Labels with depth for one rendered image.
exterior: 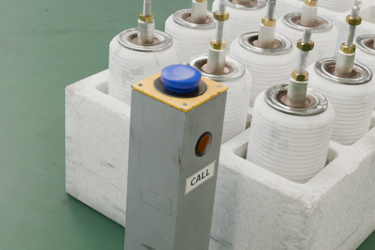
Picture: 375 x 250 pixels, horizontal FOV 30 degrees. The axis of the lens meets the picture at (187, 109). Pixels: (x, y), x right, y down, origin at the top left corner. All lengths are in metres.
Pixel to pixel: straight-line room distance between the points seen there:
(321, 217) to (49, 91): 0.69
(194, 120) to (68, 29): 0.99
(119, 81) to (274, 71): 0.21
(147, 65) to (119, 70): 0.04
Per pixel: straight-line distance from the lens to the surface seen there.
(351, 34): 0.91
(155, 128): 0.69
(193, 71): 0.69
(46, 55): 1.51
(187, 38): 1.00
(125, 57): 0.92
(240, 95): 0.87
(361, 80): 0.91
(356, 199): 0.93
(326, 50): 1.06
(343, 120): 0.91
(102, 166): 0.98
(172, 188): 0.71
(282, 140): 0.81
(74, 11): 1.74
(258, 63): 0.94
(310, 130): 0.81
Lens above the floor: 0.63
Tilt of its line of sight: 28 degrees down
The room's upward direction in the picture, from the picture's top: 5 degrees clockwise
